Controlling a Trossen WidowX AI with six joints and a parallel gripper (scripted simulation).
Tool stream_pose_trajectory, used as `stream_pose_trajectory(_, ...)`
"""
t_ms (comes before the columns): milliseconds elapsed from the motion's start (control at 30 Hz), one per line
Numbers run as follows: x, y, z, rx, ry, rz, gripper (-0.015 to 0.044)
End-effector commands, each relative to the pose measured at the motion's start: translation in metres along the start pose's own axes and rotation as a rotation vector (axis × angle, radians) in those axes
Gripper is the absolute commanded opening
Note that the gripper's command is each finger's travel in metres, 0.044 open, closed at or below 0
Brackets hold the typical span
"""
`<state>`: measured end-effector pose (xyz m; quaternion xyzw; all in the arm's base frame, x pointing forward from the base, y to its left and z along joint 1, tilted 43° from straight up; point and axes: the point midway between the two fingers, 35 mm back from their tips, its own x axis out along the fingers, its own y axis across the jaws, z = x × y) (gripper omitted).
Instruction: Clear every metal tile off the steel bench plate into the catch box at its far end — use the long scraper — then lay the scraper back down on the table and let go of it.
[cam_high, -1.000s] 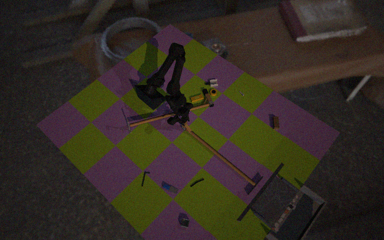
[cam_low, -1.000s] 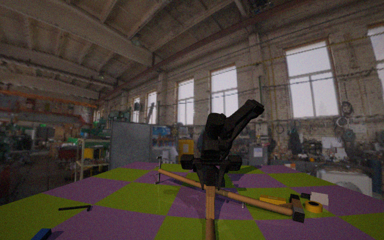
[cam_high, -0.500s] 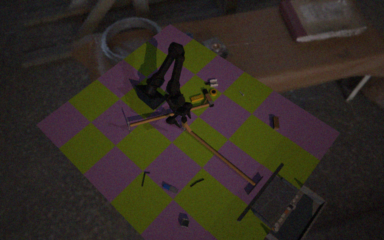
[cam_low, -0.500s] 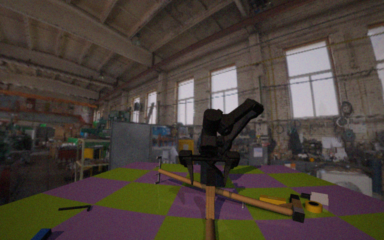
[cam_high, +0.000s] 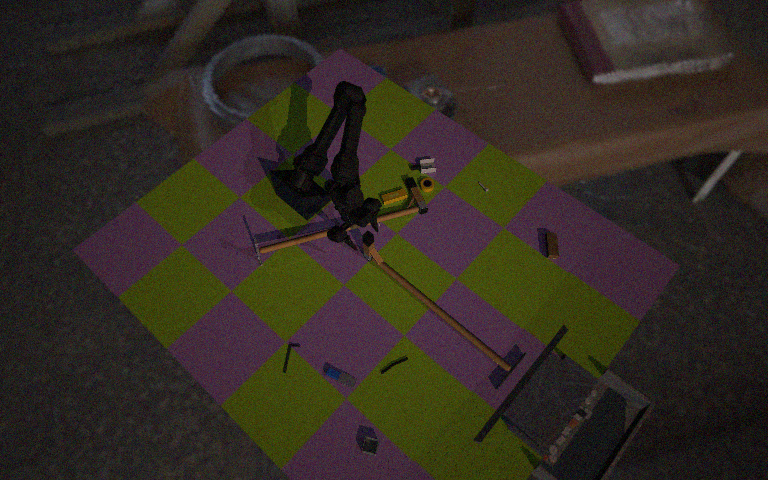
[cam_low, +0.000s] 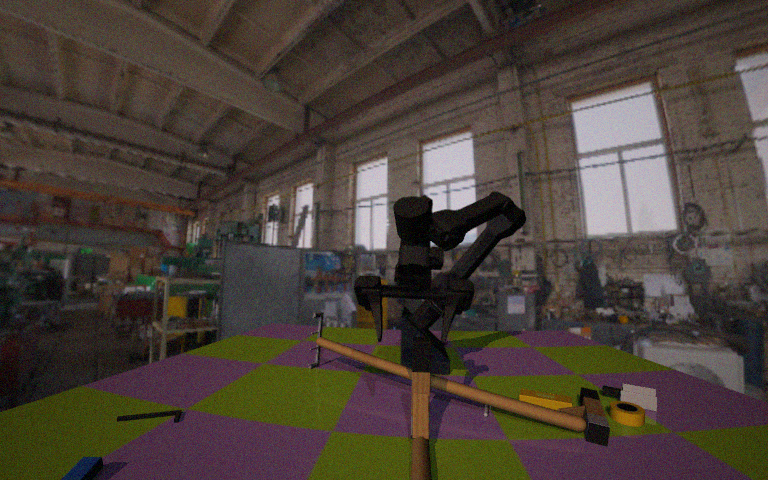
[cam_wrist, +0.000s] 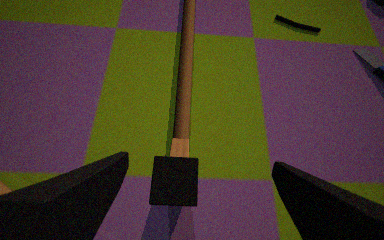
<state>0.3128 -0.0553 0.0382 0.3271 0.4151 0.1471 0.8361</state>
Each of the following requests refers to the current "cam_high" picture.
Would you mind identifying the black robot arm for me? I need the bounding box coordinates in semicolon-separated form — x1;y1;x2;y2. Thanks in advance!
286;81;375;228

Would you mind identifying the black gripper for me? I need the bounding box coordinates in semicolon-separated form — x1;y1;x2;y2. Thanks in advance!
327;197;382;251

